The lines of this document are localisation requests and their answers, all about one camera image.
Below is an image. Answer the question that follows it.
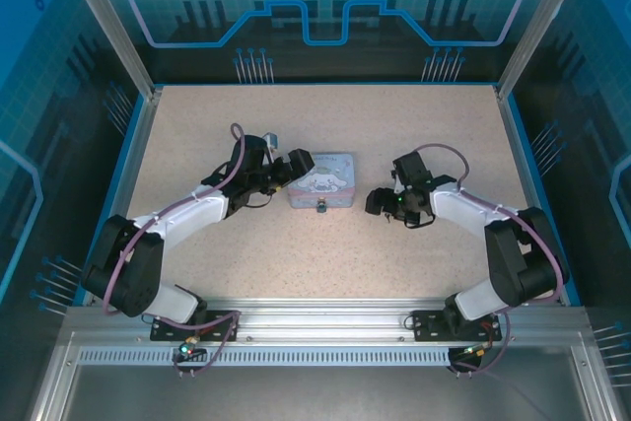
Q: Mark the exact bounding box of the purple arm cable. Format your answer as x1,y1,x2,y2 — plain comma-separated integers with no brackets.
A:
415,142,568,377
101,122,247,379

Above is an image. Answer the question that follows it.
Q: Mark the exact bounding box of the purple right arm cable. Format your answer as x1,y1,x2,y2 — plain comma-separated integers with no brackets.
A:
415,142,568,377

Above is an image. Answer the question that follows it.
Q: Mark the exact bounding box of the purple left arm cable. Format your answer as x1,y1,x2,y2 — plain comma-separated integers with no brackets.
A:
101,122,247,379

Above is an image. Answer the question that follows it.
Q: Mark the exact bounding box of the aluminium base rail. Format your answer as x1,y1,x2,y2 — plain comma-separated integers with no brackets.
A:
63,296,591,344

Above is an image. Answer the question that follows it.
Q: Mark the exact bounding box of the small connector board green light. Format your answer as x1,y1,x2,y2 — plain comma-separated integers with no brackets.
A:
176,336,203,361
460,341,495,361

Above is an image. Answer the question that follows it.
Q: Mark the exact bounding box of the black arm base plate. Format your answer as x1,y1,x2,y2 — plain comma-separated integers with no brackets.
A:
149,309,242,343
411,310,504,343

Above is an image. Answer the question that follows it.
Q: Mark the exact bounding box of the blue pink cartoon tin box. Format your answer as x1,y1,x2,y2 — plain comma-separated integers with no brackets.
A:
286,151,357,210

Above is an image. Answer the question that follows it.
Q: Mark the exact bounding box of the slotted metal cable duct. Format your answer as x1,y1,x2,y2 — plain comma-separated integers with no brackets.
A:
76,347,457,369

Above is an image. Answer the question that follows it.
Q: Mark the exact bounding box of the aluminium frame post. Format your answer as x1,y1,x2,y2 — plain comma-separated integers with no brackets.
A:
495,0,583,100
53,0,164,100

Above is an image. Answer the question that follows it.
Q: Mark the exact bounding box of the aluminium table side rail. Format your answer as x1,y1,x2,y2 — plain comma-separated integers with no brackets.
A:
81,87,164,307
494,85,568,305

